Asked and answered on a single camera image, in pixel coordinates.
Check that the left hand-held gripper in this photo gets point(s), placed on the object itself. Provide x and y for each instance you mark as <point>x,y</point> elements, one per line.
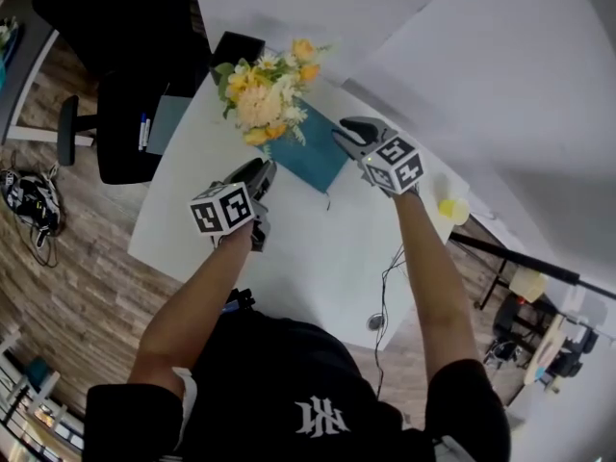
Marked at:
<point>222,210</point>

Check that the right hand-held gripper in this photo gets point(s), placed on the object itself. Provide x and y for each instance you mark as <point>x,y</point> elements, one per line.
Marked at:
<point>393,164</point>

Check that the teal stationery notebook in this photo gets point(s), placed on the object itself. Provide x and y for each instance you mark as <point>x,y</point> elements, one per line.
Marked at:
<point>315,154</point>

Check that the person's right forearm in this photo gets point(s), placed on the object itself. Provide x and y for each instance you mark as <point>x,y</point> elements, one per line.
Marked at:
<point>435,282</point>

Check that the person's left forearm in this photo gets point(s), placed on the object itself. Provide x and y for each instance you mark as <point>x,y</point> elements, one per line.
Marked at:
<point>192,315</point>

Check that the round metal desk grommet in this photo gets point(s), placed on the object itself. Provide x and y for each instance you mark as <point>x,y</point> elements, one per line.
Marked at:
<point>376,322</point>

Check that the grey desk with white leg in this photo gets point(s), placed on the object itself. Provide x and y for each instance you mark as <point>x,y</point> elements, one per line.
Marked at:
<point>21,80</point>

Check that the yellow and white flower bouquet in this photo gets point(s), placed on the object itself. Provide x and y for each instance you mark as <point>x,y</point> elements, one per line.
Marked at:
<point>264,94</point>

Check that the grey notebook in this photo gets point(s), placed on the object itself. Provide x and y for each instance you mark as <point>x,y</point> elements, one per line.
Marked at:
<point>168,123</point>

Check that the yellow cup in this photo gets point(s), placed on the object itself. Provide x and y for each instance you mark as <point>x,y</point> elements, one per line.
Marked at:
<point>454,210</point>

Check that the black square box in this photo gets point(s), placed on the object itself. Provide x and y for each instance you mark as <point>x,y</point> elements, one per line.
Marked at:
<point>236,48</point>

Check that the black office chair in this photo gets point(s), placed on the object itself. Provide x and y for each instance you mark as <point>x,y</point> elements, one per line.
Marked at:
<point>125,128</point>

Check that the black metal pole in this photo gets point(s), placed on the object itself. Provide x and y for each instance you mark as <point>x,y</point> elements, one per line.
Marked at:
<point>529,260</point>

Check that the person's black printed shirt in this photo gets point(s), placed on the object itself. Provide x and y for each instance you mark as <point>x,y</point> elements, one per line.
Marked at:
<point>269,388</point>

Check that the pale yellow box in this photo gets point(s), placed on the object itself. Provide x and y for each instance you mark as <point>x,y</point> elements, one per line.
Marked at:
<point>528,284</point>

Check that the black equipment with round board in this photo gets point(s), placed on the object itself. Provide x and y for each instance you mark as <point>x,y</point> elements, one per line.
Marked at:
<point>553,344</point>

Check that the white shelf rack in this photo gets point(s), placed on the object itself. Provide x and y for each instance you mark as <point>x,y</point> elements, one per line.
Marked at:
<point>29,402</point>

